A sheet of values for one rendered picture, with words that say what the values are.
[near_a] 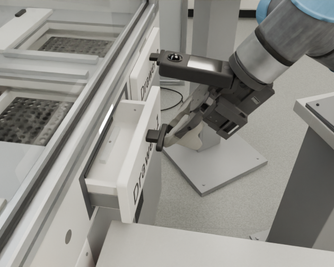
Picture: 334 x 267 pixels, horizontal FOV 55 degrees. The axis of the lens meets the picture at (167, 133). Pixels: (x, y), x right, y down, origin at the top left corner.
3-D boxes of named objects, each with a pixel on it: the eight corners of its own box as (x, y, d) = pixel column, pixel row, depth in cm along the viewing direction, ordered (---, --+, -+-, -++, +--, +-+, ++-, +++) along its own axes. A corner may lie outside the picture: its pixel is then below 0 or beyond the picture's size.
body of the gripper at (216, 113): (223, 143, 55) (277, 99, 48) (183, 116, 53) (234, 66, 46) (224, 116, 61) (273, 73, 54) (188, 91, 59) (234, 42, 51)
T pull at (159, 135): (168, 127, 65) (168, 122, 64) (161, 153, 59) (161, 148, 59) (150, 125, 66) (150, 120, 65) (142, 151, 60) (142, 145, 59)
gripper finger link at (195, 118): (180, 144, 55) (214, 108, 50) (173, 139, 54) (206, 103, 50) (181, 128, 59) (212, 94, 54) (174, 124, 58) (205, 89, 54)
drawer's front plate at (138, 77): (160, 60, 103) (159, 26, 96) (139, 115, 81) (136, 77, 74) (154, 60, 103) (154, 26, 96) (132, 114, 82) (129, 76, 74)
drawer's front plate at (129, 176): (160, 123, 79) (160, 85, 72) (131, 225, 57) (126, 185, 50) (153, 123, 79) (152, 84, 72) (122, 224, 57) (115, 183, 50)
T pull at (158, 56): (165, 53, 89) (165, 49, 88) (160, 67, 84) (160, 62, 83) (152, 52, 90) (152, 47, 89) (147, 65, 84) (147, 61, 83)
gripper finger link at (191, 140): (183, 168, 60) (217, 136, 55) (157, 152, 58) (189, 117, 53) (184, 158, 62) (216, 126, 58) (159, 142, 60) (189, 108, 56)
